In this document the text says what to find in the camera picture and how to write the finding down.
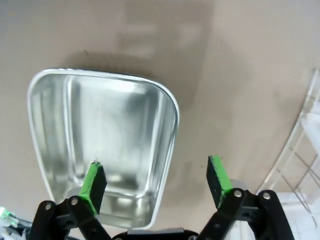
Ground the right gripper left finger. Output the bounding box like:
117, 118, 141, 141
30, 160, 113, 240

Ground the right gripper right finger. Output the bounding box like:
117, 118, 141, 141
198, 154, 296, 240

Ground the green glowing cable connector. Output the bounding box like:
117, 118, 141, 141
0, 206, 33, 240

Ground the rectangular stainless steel container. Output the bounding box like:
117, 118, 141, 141
26, 67, 181, 223

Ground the silver wire lid rack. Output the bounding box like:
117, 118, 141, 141
257, 67, 320, 208

